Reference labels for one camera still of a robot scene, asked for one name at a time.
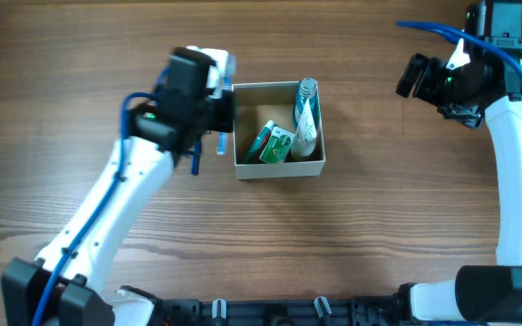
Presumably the blue white toothbrush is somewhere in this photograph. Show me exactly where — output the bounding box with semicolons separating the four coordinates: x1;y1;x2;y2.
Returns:
217;77;232;156

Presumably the blue disposable razor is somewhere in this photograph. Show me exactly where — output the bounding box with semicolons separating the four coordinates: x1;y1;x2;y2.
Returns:
191;139;202;176

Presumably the red green toothpaste tube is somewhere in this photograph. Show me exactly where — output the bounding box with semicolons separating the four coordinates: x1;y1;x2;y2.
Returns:
243;120;276;164

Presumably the green white soap box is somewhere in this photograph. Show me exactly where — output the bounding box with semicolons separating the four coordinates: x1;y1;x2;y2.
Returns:
259;127;295;164

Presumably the white cream tube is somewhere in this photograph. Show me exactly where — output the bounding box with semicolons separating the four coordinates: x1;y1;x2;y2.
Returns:
291;100;317;161

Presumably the teal mouthwash bottle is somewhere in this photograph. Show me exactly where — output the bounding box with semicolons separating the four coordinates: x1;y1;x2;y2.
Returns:
293;77;320;129

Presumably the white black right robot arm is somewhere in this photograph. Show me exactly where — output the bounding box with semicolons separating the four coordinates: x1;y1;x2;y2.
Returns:
387;1;522;325

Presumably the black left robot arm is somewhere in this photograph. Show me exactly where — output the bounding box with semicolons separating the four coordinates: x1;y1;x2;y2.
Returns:
0;46;236;325

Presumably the white open cardboard box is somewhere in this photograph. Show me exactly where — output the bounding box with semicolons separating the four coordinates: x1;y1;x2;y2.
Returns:
232;81;326;179

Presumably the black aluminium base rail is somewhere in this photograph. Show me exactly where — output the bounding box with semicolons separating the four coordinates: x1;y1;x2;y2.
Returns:
152;296;405;326

